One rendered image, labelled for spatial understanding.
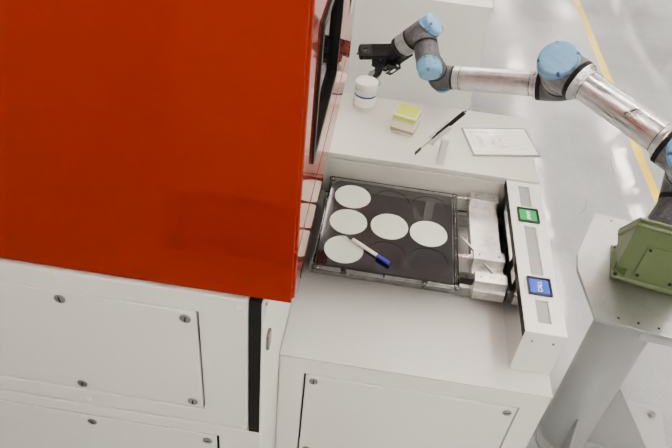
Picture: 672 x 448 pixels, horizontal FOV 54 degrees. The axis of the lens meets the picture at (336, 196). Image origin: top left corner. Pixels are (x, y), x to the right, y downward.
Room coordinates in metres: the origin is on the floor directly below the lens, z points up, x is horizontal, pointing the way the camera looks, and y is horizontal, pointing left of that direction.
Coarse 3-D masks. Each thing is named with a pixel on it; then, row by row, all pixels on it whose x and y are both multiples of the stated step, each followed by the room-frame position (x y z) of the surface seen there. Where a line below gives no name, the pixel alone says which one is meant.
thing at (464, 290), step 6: (312, 270) 1.19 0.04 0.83; (318, 270) 1.19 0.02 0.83; (342, 276) 1.19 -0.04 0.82; (348, 276) 1.18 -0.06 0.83; (354, 276) 1.18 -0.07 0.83; (360, 276) 1.18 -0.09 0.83; (378, 282) 1.18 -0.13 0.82; (384, 282) 1.18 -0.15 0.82; (390, 282) 1.18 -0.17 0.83; (396, 282) 1.18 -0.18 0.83; (420, 288) 1.17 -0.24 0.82; (426, 288) 1.17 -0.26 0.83; (432, 288) 1.17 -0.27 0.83; (438, 288) 1.17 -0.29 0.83; (462, 288) 1.17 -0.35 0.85; (468, 288) 1.17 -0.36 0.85; (456, 294) 1.17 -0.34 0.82; (462, 294) 1.17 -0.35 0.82; (468, 294) 1.17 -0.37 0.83
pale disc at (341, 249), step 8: (328, 240) 1.23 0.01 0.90; (336, 240) 1.24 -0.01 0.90; (344, 240) 1.24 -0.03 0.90; (328, 248) 1.20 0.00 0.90; (336, 248) 1.21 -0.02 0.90; (344, 248) 1.21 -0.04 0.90; (352, 248) 1.21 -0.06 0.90; (360, 248) 1.22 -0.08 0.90; (328, 256) 1.17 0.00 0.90; (336, 256) 1.18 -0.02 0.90; (344, 256) 1.18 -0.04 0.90; (352, 256) 1.18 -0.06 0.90; (360, 256) 1.19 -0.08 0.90
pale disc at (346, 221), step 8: (336, 216) 1.33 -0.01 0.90; (344, 216) 1.33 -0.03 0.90; (352, 216) 1.34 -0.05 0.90; (360, 216) 1.34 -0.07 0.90; (336, 224) 1.30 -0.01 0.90; (344, 224) 1.30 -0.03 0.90; (352, 224) 1.31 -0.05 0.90; (360, 224) 1.31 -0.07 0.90; (344, 232) 1.27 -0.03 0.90; (352, 232) 1.27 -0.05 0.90
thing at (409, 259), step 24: (384, 192) 1.46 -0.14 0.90; (408, 192) 1.47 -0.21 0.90; (408, 216) 1.36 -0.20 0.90; (432, 216) 1.38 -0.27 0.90; (360, 240) 1.25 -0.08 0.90; (384, 240) 1.26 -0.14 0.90; (408, 240) 1.27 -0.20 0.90; (336, 264) 1.15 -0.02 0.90; (360, 264) 1.16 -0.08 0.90; (384, 264) 1.17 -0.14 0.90; (408, 264) 1.18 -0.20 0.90; (432, 264) 1.19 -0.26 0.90
